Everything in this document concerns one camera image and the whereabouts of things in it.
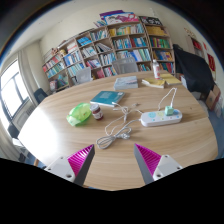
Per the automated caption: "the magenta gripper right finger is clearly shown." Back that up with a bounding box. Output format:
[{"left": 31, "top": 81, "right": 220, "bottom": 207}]
[{"left": 134, "top": 144, "right": 182, "bottom": 184}]

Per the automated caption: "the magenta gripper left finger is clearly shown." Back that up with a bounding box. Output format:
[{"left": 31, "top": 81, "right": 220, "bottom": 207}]
[{"left": 45, "top": 145, "right": 95, "bottom": 186}]

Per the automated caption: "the green charger plug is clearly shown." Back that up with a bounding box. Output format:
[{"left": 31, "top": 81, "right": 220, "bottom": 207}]
[{"left": 165, "top": 106, "right": 174, "bottom": 116}]

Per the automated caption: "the white power strip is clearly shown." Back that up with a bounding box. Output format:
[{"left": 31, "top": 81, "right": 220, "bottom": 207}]
[{"left": 140, "top": 109, "right": 182, "bottom": 127}]

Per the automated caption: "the green plastic bag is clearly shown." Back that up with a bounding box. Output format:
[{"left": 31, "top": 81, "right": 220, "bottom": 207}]
[{"left": 66, "top": 103, "right": 91, "bottom": 126}]

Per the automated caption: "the small red-lidded jar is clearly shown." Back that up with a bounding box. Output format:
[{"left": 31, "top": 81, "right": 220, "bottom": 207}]
[{"left": 90, "top": 104, "right": 103, "bottom": 120}]

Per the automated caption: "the teal book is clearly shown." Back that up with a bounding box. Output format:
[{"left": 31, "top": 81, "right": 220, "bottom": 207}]
[{"left": 90, "top": 91, "right": 125, "bottom": 107}]

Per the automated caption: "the dark blue chair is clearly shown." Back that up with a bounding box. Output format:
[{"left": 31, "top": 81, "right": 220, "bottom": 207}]
[{"left": 34, "top": 88, "right": 47, "bottom": 104}]

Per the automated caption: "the yellow booklet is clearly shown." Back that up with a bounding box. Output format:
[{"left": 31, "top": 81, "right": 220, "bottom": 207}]
[{"left": 142, "top": 78, "right": 165, "bottom": 88}]

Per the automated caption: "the yellow paper stack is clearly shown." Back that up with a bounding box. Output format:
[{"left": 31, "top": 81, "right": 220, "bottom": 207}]
[{"left": 160, "top": 73, "right": 181, "bottom": 85}]

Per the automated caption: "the cardboard box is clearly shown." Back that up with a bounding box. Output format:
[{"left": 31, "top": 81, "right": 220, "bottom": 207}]
[{"left": 206, "top": 85, "right": 221, "bottom": 110}]

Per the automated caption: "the grey chair left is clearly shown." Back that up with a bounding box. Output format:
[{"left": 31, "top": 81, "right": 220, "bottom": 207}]
[{"left": 76, "top": 67, "right": 93, "bottom": 84}]

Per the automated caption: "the window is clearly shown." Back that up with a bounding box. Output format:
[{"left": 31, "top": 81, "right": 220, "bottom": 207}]
[{"left": 1, "top": 60, "right": 28, "bottom": 117}]

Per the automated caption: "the black coat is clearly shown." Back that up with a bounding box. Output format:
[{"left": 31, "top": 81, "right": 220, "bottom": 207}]
[{"left": 173, "top": 44, "right": 215, "bottom": 95}]

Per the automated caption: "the grey mesh chair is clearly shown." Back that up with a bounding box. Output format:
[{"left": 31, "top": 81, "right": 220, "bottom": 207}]
[{"left": 112, "top": 57, "right": 138, "bottom": 74}]

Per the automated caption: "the wooden bookshelf left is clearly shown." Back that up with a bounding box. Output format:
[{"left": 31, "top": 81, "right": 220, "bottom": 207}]
[{"left": 42, "top": 38, "right": 84, "bottom": 93}]

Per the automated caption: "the wooden bookshelf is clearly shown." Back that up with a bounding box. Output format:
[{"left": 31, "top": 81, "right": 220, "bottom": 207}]
[
  {"left": 42, "top": 38, "right": 84, "bottom": 93},
  {"left": 76, "top": 18, "right": 175, "bottom": 79}
]

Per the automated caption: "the wooden bookshelf right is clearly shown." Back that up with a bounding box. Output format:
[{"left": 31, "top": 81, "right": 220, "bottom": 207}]
[{"left": 76, "top": 18, "right": 175, "bottom": 79}]

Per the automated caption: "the white charger cable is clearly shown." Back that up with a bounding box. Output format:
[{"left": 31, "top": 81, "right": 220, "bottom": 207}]
[{"left": 95, "top": 102, "right": 144, "bottom": 150}]

